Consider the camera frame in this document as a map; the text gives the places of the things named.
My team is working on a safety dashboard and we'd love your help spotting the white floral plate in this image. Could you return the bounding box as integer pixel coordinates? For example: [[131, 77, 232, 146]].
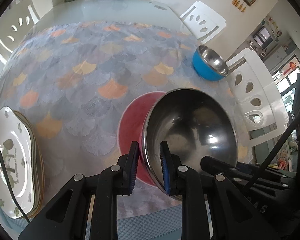
[[0, 107, 34, 219], [13, 111, 45, 218]]

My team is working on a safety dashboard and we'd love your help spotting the pink steel bowl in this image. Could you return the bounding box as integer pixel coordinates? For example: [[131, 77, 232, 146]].
[[141, 88, 238, 191]]

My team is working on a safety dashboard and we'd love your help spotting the pink ceramic bowl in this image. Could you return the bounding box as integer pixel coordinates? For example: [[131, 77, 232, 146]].
[[117, 91, 165, 155]]

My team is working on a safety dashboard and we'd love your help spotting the white chair right far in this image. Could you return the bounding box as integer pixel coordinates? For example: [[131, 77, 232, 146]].
[[179, 1, 226, 44]]

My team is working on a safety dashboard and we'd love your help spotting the black cable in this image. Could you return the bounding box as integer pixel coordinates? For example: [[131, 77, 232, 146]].
[[0, 134, 32, 224]]

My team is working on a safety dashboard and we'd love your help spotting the round leaf pattern plate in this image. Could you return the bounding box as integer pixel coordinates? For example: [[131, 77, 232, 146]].
[[19, 113, 45, 218]]

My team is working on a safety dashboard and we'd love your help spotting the white chair right near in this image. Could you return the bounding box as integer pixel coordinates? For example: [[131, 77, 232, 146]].
[[226, 48, 289, 147]]

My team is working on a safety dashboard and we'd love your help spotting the blue steel bowl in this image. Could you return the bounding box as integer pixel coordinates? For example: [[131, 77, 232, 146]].
[[192, 45, 229, 81]]

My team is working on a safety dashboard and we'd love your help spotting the white chair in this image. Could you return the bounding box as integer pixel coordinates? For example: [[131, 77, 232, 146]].
[[226, 48, 289, 147], [179, 1, 226, 44], [0, 0, 40, 64]]

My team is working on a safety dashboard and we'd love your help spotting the white chair left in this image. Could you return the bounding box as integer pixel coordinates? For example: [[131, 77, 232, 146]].
[[0, 0, 40, 64]]

